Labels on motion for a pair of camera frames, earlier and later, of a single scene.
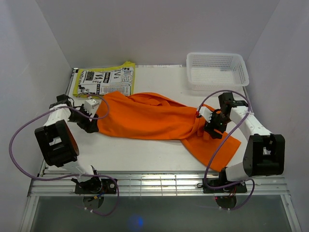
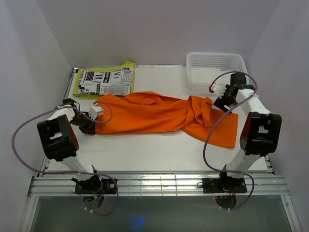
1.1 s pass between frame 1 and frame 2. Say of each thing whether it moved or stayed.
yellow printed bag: stayed
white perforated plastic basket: stayed
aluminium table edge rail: stayed
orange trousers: moved
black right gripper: moved
